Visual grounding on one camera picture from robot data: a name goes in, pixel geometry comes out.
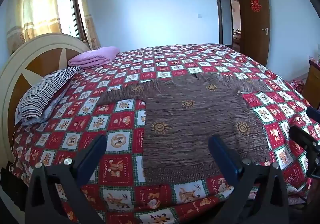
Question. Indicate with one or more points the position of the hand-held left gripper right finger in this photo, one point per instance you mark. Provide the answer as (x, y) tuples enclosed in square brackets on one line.
[(223, 154)]

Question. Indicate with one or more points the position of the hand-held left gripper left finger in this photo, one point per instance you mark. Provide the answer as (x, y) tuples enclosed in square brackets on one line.
[(93, 154)]

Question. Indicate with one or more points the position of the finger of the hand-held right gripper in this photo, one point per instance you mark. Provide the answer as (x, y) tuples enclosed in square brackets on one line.
[(303, 137), (313, 114)]

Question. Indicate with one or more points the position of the brown knitted sweater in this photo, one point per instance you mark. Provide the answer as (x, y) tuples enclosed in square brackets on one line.
[(190, 126)]

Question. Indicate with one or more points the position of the wooden cabinet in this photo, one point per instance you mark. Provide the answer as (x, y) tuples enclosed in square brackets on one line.
[(312, 84)]

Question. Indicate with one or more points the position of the red cloth bundle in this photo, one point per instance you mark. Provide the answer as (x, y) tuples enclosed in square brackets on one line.
[(298, 86)]

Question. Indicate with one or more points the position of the red checkered cartoon bedspread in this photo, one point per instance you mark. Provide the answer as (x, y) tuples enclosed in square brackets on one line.
[(120, 119)]

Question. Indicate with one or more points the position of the striped pillow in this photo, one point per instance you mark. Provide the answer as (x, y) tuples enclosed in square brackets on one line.
[(42, 94)]

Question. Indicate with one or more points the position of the brown wooden door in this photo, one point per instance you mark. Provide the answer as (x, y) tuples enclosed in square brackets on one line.
[(255, 39)]

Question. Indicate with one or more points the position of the folded pink blanket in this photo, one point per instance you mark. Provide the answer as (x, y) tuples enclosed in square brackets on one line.
[(95, 56)]

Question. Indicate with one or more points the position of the cream and wooden headboard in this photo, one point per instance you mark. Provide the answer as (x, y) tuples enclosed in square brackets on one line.
[(15, 69)]

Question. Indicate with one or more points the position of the red paper door decoration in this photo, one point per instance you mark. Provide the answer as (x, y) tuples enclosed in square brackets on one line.
[(255, 4)]

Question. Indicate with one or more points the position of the narrow yellow curtain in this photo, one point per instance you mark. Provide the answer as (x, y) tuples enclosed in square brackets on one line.
[(88, 19)]

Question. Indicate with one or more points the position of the window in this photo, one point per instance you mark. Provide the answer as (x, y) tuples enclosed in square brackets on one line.
[(66, 6)]

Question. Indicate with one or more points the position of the wide yellow curtain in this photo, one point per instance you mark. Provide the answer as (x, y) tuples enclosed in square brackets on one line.
[(35, 6)]

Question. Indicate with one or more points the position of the dark door frame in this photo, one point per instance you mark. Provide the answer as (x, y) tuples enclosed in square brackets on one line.
[(218, 9)]

